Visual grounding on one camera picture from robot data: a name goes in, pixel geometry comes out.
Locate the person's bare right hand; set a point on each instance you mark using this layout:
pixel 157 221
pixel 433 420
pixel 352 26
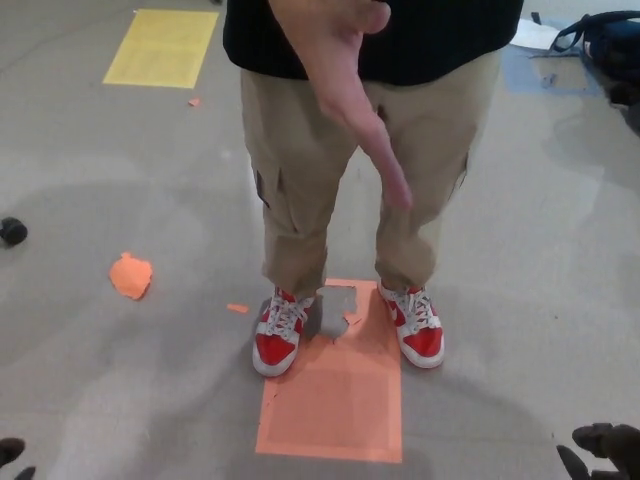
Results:
pixel 335 60

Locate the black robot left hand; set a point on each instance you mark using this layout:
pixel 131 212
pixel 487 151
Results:
pixel 10 452

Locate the black shirt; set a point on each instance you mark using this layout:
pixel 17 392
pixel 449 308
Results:
pixel 440 35

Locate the khaki cargo trousers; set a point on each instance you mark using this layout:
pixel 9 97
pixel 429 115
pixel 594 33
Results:
pixel 295 165

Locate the tiny orange paper scrap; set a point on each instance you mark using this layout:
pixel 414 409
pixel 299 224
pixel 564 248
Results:
pixel 194 102

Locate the yellow floor sheet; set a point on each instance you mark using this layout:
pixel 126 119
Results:
pixel 160 47

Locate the blue floor sheet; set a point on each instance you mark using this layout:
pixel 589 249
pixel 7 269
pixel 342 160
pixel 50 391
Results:
pixel 520 72

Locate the white paper sheet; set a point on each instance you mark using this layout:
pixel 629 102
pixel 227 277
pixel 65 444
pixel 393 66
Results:
pixel 532 34

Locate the crumpled orange paper piece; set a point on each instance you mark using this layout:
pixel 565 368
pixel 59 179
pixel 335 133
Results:
pixel 130 277

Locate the black round object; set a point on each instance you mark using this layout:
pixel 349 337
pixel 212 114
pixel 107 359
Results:
pixel 12 232

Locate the small flat orange paper scrap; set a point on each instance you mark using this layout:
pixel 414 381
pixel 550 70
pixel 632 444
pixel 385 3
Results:
pixel 237 308

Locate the blue backpack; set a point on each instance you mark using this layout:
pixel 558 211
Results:
pixel 612 42

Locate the red white right sneaker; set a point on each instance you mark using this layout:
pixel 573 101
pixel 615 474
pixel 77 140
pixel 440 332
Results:
pixel 275 345

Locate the red white sneaker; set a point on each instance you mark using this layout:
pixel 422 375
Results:
pixel 422 340
pixel 275 345

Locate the red white left sneaker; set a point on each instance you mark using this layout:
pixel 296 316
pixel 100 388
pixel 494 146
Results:
pixel 422 340

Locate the large orange floor sheet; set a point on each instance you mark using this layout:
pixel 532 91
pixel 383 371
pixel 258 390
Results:
pixel 335 405

